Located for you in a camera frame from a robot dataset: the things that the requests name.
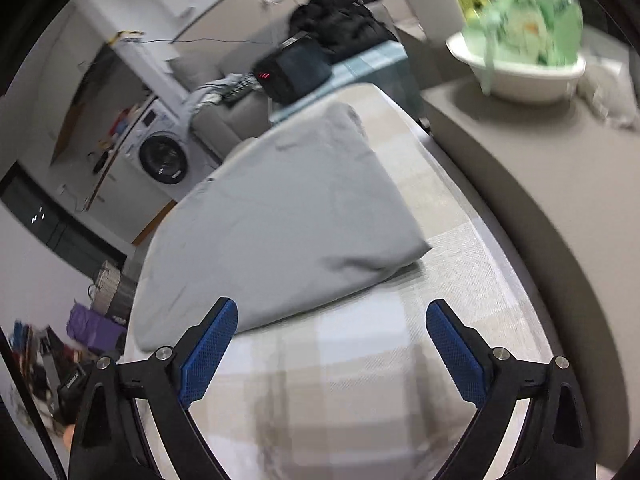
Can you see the white kitchen counter cabinets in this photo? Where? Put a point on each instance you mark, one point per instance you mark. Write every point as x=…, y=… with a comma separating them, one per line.
x=125, y=195

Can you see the light blue small table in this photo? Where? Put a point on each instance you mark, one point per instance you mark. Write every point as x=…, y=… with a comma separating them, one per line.
x=370, y=67

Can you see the white plastic bag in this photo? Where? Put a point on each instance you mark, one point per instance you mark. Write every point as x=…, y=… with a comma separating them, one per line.
x=610, y=95

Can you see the pile of black clothes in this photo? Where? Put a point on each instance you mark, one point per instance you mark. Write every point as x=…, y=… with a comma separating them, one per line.
x=345, y=20

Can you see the shoe rack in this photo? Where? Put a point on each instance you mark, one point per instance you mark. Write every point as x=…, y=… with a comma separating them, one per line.
x=40, y=360

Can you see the grey cloth on sofa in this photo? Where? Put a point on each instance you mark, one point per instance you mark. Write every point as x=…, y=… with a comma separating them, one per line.
x=210, y=95

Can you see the green plastic bag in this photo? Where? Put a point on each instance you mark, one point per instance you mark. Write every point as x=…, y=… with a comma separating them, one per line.
x=530, y=20

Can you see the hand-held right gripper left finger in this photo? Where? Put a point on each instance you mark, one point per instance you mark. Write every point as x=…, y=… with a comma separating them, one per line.
x=210, y=355

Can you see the plaid sheet bed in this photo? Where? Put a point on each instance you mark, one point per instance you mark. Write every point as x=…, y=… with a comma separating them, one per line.
x=350, y=360

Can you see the cluttered side desk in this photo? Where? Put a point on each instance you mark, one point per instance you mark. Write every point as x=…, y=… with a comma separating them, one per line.
x=550, y=200

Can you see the woven laundry basket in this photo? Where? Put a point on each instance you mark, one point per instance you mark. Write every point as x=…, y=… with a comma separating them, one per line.
x=112, y=290

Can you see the white box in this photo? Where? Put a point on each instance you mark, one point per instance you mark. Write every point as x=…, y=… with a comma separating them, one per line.
x=435, y=5

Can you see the black door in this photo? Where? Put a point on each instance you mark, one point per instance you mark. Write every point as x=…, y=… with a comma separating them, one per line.
x=60, y=230

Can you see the black rice cooker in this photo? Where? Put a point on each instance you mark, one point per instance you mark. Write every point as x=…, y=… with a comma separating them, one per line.
x=300, y=72

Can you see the grey sofa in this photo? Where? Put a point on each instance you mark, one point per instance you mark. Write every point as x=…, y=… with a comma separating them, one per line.
x=225, y=125

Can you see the black white checked pillow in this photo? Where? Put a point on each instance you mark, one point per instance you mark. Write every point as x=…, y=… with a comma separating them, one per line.
x=237, y=91

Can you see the purple bag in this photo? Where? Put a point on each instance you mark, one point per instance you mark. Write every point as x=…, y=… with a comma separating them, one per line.
x=92, y=327

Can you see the white washing machine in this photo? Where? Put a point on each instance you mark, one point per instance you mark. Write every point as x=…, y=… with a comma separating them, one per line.
x=160, y=155

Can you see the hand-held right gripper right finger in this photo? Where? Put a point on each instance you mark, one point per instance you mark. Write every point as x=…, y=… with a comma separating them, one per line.
x=457, y=355

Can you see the large grey t-shirt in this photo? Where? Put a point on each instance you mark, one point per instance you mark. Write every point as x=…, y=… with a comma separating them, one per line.
x=280, y=220

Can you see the white wall power strip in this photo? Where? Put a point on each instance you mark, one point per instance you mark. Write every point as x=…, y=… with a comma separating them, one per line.
x=127, y=36

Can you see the white basin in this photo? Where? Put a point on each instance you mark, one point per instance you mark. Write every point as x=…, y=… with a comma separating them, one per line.
x=520, y=85

